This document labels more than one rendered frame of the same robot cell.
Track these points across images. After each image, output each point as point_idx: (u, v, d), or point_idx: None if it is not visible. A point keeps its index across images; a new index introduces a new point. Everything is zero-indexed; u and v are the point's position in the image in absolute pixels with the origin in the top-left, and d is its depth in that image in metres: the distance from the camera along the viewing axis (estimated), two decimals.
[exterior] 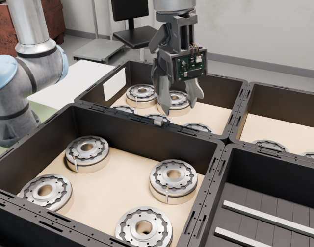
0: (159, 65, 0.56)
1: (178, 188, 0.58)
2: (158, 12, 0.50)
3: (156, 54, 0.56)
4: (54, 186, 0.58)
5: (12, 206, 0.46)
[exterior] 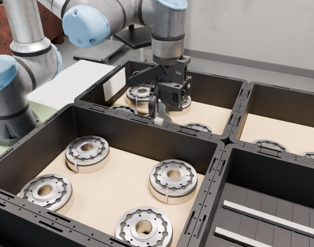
0: (155, 95, 0.71)
1: (178, 188, 0.58)
2: (160, 58, 0.65)
3: (150, 88, 0.70)
4: (54, 186, 0.58)
5: (12, 206, 0.46)
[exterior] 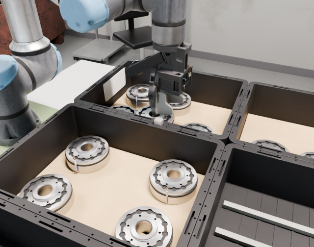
0: (155, 85, 0.69)
1: (178, 188, 0.58)
2: (161, 45, 0.63)
3: (150, 77, 0.69)
4: (54, 186, 0.58)
5: (12, 206, 0.46)
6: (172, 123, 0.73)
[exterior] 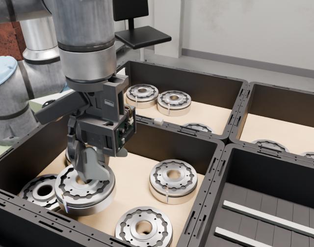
0: (78, 139, 0.44)
1: (178, 188, 0.58)
2: (76, 80, 0.38)
3: (68, 127, 0.44)
4: (54, 186, 0.58)
5: (12, 206, 0.46)
6: (111, 191, 0.48)
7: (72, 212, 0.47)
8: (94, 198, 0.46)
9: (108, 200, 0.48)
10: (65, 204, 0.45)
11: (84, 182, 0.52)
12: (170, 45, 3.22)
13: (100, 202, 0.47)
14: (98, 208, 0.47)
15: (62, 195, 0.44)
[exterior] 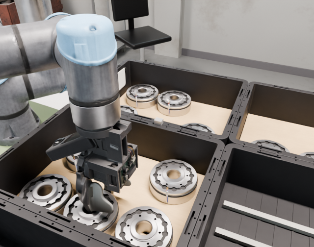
0: (86, 176, 0.49)
1: (178, 188, 0.58)
2: (85, 129, 0.43)
3: (77, 165, 0.48)
4: (54, 186, 0.58)
5: (12, 206, 0.46)
6: (115, 220, 0.53)
7: None
8: (100, 227, 0.51)
9: (112, 228, 0.53)
10: None
11: None
12: (170, 45, 3.22)
13: (105, 230, 0.51)
14: None
15: None
